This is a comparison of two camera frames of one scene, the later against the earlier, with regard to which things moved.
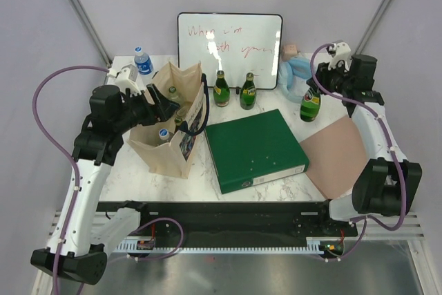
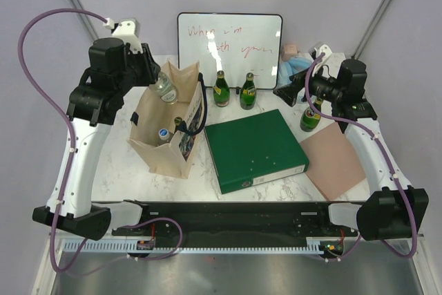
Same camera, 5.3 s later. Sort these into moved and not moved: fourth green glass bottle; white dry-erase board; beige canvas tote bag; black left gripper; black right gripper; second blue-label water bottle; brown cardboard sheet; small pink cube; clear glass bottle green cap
Moved: black left gripper; black right gripper; clear glass bottle green cap
Not moved: brown cardboard sheet; second blue-label water bottle; beige canvas tote bag; white dry-erase board; fourth green glass bottle; small pink cube
